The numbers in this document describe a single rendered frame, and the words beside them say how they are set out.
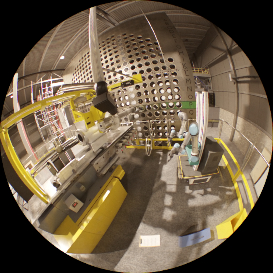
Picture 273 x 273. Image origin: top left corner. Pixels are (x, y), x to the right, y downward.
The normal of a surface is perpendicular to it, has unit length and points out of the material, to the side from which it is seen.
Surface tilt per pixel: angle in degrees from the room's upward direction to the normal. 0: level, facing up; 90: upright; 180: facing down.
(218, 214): 0
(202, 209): 0
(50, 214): 90
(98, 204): 0
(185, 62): 90
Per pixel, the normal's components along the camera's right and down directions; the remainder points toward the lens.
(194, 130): -0.67, 0.32
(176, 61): -0.36, 0.46
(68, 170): 0.91, -0.01
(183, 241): -0.20, -0.89
